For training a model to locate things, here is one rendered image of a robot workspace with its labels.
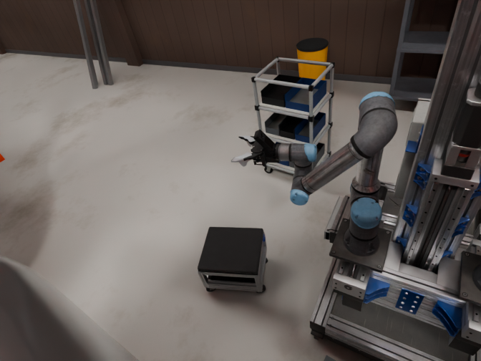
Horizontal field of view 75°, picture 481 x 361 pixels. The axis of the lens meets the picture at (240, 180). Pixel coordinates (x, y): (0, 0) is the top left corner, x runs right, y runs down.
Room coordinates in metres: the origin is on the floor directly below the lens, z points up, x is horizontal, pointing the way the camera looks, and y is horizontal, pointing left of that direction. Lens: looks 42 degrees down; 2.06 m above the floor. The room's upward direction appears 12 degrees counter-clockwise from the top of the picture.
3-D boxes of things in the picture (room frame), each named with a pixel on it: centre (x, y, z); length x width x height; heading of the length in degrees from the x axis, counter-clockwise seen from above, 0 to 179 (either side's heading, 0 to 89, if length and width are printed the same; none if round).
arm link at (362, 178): (0.92, -0.52, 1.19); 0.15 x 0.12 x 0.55; 158
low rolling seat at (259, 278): (1.27, 0.15, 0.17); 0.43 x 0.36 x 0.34; 73
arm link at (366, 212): (0.80, -0.48, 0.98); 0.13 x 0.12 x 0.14; 158
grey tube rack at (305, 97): (2.25, -0.56, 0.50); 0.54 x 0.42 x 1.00; 48
